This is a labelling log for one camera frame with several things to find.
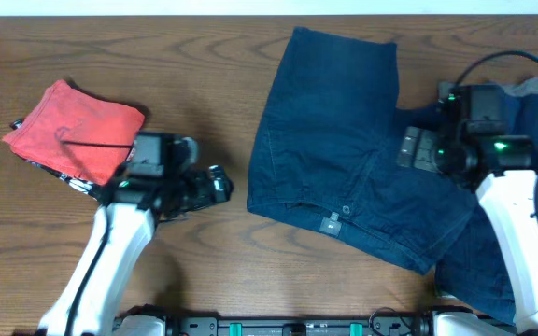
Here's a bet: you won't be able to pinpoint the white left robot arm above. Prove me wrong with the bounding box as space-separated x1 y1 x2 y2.
36 133 233 336

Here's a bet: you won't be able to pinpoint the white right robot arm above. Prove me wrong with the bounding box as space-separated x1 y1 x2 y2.
398 95 538 335

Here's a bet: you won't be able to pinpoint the red folded t-shirt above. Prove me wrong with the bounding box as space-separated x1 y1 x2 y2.
3 80 145 185

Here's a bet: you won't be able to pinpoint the black white printed garment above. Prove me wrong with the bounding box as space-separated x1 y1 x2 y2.
4 115 144 199

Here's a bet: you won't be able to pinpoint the dark blue denim shorts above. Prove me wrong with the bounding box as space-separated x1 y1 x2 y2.
247 27 476 274

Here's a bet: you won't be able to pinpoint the grey folded garment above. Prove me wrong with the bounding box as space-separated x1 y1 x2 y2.
437 77 538 100

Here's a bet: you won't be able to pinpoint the dark blue denim garment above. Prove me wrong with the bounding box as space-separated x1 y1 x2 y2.
394 92 538 327

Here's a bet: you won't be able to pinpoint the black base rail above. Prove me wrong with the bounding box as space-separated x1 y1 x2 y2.
109 305 517 336

